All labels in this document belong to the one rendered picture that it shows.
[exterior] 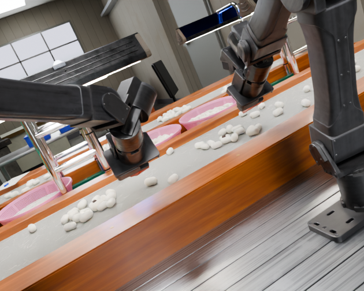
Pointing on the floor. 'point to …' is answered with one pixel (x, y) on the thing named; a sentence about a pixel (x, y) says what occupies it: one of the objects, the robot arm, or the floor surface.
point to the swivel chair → (170, 86)
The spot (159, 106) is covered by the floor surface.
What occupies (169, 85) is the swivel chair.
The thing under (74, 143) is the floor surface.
